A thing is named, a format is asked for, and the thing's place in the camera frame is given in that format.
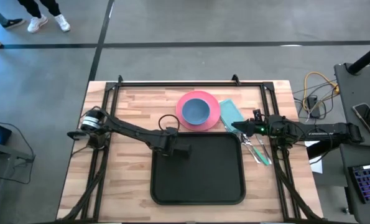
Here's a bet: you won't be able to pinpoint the pink round plate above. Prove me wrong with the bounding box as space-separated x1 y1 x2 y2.
175 90 221 132

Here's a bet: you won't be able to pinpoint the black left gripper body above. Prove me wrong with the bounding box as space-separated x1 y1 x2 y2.
152 126 180 157

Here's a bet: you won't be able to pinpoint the black plastic serving tray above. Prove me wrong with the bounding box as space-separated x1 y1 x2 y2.
149 132 247 206

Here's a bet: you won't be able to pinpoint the white paper sheet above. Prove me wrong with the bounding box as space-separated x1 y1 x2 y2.
303 140 324 175

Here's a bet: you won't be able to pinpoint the teal cloth napkin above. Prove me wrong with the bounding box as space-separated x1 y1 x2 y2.
218 98 246 133

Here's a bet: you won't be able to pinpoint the person's white sneakers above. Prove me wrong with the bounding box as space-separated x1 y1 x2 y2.
16 0 72 34

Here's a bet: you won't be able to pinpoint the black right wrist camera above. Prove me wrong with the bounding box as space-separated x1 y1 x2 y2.
252 108 264 123

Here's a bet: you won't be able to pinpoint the grey side desk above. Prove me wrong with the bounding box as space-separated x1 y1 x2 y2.
333 62 370 224

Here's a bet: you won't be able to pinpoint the black pole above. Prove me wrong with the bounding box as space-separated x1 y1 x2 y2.
347 40 370 75

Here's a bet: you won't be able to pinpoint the blue bowl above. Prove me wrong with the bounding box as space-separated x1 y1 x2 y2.
181 98 211 126

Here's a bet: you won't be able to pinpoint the black floor cable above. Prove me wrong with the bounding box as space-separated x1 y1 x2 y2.
0 121 36 185

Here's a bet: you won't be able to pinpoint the yellow cable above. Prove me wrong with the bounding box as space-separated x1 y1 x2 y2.
302 71 341 113

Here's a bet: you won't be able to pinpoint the black power adapter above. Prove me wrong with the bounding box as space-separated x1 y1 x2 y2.
306 95 321 119

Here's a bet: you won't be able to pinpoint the green-handled knife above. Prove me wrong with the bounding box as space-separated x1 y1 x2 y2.
249 143 272 167

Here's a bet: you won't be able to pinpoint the black aluminium table frame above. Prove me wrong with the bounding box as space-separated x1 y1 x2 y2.
59 74 326 224

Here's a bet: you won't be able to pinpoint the black smartphone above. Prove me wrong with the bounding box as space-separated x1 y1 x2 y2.
352 103 370 137

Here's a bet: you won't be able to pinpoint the person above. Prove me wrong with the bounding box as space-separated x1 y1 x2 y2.
0 2 27 49

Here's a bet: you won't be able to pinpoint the backlit keyboard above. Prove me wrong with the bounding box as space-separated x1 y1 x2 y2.
347 162 370 205

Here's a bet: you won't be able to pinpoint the black cable loop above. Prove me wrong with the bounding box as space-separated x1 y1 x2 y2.
158 114 181 132

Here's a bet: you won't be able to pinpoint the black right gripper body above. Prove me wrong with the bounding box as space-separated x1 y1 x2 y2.
247 116 271 138

